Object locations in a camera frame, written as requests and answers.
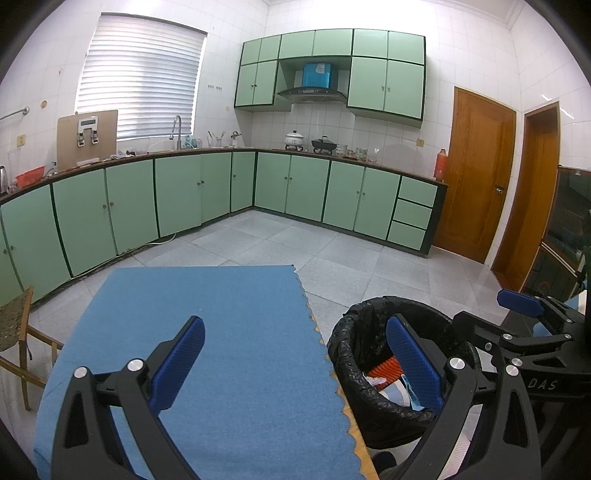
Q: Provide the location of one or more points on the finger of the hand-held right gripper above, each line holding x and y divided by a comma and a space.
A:
480, 327
519, 302

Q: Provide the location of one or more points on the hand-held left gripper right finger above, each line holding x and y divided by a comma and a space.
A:
413, 364

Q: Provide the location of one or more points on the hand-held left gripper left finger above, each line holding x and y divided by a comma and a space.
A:
178, 364

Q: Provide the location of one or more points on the orange foam net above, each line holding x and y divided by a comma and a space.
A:
388, 367

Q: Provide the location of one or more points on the light blue plastic packet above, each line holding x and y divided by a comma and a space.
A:
408, 392

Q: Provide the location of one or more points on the bin with black bag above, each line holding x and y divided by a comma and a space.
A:
355, 332

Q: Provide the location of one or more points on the blue felt mat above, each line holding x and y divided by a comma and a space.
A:
231, 323

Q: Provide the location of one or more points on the dark glass-front cabinet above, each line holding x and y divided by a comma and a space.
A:
565, 230

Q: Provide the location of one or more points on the wooden door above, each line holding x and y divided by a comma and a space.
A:
475, 175

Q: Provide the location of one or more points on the red thermos flask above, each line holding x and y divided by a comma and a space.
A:
440, 165

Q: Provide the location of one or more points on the wooden folding chair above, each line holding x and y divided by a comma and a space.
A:
11, 318

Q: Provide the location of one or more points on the green lower kitchen cabinets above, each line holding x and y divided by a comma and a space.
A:
300, 184

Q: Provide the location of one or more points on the green kitchen cabinets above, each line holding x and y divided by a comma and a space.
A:
300, 184
388, 83

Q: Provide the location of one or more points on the glass jars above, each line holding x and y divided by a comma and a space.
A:
354, 152

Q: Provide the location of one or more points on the utensil holder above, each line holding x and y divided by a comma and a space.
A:
216, 140

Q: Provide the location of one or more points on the metal faucet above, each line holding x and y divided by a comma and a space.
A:
178, 134

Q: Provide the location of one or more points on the black wok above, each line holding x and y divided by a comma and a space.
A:
324, 145

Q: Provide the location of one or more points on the red plastic basket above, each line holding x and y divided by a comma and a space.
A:
30, 177

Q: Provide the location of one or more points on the cardboard box with scale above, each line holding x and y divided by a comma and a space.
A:
67, 147

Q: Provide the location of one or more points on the white device on board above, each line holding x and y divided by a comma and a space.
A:
87, 131

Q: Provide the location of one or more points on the white cooking pot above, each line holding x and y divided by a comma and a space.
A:
294, 140

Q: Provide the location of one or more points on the steel electric kettle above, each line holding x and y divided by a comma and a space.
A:
3, 177

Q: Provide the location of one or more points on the green upper kitchen cabinets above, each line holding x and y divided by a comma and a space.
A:
388, 83

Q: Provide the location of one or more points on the range hood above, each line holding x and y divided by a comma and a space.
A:
311, 94

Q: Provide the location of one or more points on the white window blind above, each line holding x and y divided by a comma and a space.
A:
143, 78

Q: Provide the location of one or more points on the wooden door frame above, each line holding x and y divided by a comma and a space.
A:
551, 198

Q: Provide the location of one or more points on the metal towel rail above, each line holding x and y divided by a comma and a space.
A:
16, 113

